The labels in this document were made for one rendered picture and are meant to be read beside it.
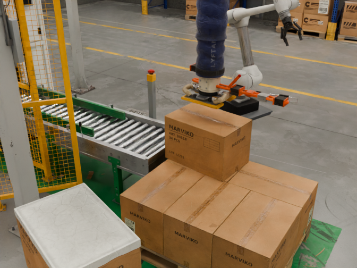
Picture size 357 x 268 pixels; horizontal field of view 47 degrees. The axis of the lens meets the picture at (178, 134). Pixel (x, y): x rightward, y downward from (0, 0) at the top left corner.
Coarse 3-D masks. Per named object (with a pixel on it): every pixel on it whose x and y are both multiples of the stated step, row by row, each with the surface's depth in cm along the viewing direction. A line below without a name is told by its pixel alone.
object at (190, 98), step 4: (184, 96) 327; (192, 96) 326; (188, 100) 323; (192, 100) 320; (196, 100) 319; (200, 100) 318; (204, 100) 318; (208, 100) 315; (212, 100) 318; (200, 104) 317; (204, 104) 315; (208, 104) 313; (212, 104) 312; (216, 104) 311; (220, 104) 313; (216, 108) 309
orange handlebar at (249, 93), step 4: (192, 80) 328; (196, 80) 326; (220, 84) 318; (220, 88) 314; (224, 88) 312; (228, 88) 310; (240, 92) 305; (244, 92) 303; (248, 92) 301; (252, 92) 301; (256, 92) 302; (252, 96) 300; (256, 96) 298; (272, 96) 295; (272, 100) 291; (288, 100) 289
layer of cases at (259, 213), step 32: (128, 192) 310; (160, 192) 310; (192, 192) 310; (224, 192) 310; (256, 192) 310; (288, 192) 310; (128, 224) 315; (160, 224) 294; (192, 224) 277; (224, 224) 277; (256, 224) 277; (288, 224) 277; (192, 256) 288; (224, 256) 270; (256, 256) 254; (288, 256) 296
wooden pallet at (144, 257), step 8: (304, 240) 340; (144, 248) 315; (296, 248) 314; (144, 256) 323; (152, 256) 323; (160, 256) 308; (152, 264) 317; (160, 264) 315; (168, 264) 315; (176, 264) 301; (288, 264) 303
